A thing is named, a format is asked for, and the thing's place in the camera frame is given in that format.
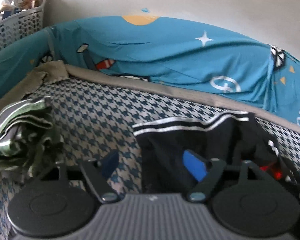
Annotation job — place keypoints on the houndstooth blue white blanket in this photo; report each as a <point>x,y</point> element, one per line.
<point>95,113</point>

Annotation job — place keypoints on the blue cartoon print bedsheet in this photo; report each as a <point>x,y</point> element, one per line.
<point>170,51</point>

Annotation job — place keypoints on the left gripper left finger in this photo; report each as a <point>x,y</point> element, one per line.
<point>95,175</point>

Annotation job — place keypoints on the black t-shirt white stripes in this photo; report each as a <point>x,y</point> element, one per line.
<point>231,136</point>

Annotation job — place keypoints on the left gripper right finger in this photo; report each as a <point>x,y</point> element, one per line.
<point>207,172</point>

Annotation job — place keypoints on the white perforated laundry basket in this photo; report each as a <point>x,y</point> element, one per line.
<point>21,25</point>

